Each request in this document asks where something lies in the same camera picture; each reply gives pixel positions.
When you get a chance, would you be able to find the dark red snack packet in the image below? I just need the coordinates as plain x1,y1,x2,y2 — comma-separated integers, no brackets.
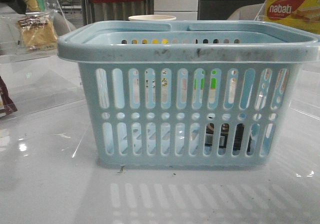
0,77,18,118

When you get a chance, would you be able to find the grey armchair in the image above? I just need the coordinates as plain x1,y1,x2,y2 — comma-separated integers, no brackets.
227,3,265,20

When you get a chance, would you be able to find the light blue plastic basket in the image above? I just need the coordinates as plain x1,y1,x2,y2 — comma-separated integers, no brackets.
57,20,320,168

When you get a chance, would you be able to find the clear acrylic display shelf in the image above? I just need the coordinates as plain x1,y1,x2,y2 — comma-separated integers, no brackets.
0,0,84,123

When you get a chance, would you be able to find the yellow nabati wafer box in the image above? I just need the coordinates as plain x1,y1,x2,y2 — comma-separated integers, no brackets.
262,0,320,34

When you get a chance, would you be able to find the packaged bread slice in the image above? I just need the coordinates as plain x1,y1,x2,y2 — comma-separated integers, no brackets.
17,15,58,51

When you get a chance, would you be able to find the white drawer cabinet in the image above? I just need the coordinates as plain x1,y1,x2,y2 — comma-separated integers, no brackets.
153,0,199,20

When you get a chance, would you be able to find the black tissue pack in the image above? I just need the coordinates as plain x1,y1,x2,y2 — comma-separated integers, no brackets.
204,123,245,155

